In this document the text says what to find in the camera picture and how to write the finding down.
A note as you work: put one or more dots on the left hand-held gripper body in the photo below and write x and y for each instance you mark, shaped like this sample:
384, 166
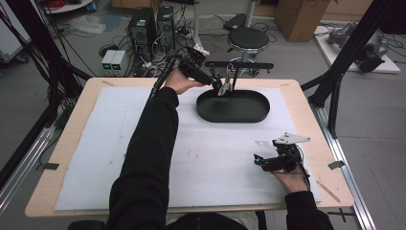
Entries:
193, 72

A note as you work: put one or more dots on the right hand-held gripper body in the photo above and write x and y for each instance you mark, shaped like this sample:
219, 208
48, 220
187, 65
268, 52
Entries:
284, 159

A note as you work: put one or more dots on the black key rack with tray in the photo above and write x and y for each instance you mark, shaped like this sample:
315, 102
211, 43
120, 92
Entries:
233, 108

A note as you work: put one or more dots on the person's left hand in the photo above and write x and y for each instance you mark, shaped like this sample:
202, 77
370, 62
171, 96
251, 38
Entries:
180, 83

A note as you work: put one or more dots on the person's right hand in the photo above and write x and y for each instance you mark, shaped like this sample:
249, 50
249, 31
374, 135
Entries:
292, 182

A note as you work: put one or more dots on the black round stool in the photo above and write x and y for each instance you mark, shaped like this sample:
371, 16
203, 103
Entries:
248, 38

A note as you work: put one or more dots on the black tape piece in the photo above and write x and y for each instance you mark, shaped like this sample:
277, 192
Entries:
51, 166
336, 165

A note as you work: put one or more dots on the black computer tower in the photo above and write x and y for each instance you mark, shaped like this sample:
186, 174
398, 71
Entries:
165, 27
140, 32

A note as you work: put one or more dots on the thin wooden stick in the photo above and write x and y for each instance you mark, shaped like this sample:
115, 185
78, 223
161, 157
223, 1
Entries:
328, 191

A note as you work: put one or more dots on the black foot pedal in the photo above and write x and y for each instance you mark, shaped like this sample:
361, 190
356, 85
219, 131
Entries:
234, 21

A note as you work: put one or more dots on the grey power supply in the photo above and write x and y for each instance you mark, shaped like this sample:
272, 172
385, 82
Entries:
108, 62
118, 62

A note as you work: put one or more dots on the cardboard box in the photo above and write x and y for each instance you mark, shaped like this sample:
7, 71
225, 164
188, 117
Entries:
300, 19

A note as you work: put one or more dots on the clear plastic bag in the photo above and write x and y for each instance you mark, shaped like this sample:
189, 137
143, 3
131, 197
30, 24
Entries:
86, 25

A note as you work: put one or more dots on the white foam mat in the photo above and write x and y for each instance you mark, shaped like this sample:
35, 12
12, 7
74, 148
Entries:
105, 153

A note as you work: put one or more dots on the grey robot device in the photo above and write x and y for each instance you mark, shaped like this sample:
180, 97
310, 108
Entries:
370, 52

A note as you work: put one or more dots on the white floor board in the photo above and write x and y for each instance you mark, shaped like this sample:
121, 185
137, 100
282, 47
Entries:
387, 65

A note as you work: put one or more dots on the aluminium rail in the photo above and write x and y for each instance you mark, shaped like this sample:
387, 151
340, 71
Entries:
348, 169
22, 169

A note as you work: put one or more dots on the black metal frame post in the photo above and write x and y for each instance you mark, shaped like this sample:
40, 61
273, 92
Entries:
348, 54
48, 57

